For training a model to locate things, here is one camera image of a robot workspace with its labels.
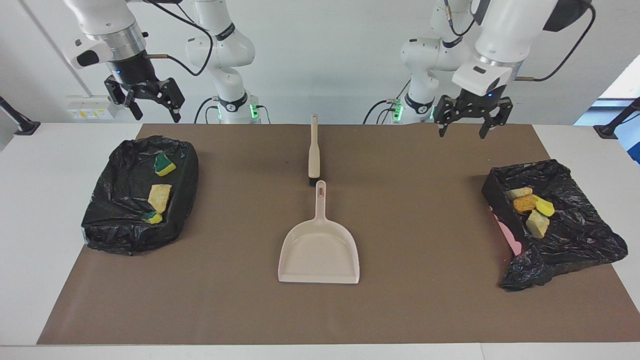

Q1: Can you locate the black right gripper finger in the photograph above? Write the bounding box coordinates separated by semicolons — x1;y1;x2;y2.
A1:
156;77;186;124
104;76;144;121

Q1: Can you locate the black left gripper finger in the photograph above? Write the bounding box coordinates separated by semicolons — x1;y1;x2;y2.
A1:
479;97;514;140
433;96;457;138

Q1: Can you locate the striped toy bread wedge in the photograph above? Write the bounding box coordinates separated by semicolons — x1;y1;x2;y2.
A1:
147;183;173;214

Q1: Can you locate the orange toy croissant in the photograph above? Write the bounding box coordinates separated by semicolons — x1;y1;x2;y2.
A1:
525;209;551;239

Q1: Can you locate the beige hand brush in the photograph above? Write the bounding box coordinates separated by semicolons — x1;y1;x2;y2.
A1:
307;114;321;188

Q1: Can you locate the beige plastic dustpan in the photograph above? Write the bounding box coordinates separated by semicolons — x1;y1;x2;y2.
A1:
278;180;361;285

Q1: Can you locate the open bin with black bag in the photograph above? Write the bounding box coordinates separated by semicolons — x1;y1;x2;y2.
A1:
81;135;200;257

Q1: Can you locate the pink bin with black bag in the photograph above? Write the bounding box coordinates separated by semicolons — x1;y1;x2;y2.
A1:
481;159;629;293

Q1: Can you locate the brown table mat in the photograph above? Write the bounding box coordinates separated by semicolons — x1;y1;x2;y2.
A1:
36;123;640;346

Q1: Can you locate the black right base cable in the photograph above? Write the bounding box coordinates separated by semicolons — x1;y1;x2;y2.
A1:
193;97;221;124

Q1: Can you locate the black base cable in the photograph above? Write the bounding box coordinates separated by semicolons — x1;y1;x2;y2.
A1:
193;97;221;124
362;77;412;124

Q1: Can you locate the white wall socket strip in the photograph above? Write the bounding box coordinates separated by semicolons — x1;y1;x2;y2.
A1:
66;95;119;121

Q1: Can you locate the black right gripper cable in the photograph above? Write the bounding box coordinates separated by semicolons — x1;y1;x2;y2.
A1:
142;0;215;77

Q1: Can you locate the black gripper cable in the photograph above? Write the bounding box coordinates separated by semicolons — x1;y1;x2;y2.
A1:
515;2;597;82
142;0;215;77

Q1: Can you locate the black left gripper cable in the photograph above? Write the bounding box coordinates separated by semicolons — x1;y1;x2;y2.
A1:
515;2;597;82

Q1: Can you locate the black left base cable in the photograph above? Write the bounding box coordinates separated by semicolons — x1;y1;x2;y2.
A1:
362;77;412;124

